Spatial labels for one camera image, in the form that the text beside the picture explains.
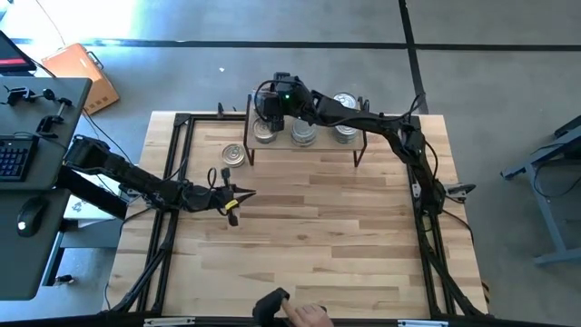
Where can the white box with logo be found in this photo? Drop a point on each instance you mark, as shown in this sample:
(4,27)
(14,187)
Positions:
(79,206)

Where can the Bumble Bee light tuna can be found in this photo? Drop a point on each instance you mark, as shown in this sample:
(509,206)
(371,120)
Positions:
(304,143)
(303,129)
(263,135)

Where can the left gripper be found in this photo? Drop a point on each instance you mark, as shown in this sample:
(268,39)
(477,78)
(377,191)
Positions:
(204,199)

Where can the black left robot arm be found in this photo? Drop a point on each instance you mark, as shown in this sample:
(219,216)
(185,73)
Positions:
(131,175)

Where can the black keyboard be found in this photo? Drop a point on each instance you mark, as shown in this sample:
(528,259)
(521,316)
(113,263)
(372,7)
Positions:
(16,161)

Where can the black monitor red screen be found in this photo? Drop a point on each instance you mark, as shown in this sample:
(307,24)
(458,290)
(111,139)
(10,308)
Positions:
(11,56)

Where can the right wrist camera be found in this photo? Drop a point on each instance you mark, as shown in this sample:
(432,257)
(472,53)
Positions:
(268,105)

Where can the black and grey clamp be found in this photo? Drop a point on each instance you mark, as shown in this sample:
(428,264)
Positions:
(460,190)

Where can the small black table clamp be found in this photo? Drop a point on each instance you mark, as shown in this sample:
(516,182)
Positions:
(221,109)

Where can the silver table bracket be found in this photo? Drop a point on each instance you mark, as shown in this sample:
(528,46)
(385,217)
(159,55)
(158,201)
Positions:
(170,322)
(422,323)

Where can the orange case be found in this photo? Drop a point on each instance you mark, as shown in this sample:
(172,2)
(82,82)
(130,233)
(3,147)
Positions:
(75,72)

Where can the person's hand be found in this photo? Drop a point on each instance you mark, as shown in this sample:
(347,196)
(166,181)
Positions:
(311,315)

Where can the grey-blue desk frame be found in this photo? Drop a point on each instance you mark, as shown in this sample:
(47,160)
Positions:
(551,218)

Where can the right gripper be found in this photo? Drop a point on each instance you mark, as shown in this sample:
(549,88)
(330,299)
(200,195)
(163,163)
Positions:
(292,102)

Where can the yellow tag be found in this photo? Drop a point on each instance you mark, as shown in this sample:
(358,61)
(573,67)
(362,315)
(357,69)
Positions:
(232,204)

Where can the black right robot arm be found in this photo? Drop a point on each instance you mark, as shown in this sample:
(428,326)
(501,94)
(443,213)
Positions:
(363,120)

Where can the can with white label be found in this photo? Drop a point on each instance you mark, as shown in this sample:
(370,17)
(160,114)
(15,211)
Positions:
(348,99)

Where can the black desk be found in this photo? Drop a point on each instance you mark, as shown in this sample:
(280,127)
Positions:
(27,268)

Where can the black desk clamp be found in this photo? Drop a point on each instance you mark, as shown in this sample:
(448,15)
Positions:
(18,94)
(47,122)

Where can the black computer mouse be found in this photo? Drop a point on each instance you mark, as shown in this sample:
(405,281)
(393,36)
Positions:
(31,217)

